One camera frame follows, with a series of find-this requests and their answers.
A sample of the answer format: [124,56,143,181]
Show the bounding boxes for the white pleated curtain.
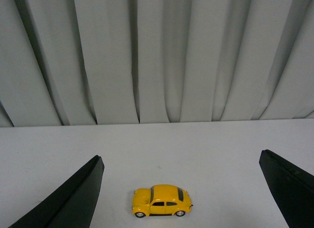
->
[0,0,314,127]

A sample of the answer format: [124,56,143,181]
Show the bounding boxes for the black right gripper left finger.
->
[11,155,105,228]

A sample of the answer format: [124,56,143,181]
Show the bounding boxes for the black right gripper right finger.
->
[259,150,314,228]

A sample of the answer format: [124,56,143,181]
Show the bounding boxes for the yellow beetle toy car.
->
[132,184,193,218]

